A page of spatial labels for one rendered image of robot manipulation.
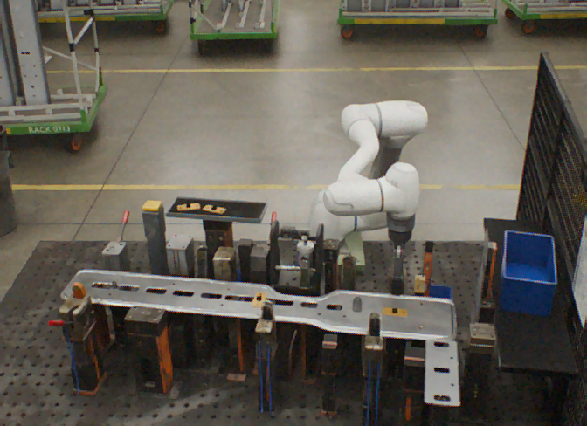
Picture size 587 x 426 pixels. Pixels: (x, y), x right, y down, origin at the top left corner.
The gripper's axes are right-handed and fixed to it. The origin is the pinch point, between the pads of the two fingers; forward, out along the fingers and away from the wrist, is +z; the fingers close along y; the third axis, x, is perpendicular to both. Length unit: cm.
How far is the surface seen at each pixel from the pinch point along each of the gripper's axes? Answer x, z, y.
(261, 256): -49, 5, -16
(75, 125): -269, 86, -311
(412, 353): 6.4, 15.1, 17.7
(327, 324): -21.8, 13.0, 9.8
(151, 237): -96, 10, -30
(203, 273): -70, 12, -12
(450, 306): 18.3, 13.2, -5.9
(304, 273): -32.8, 8.9, -12.4
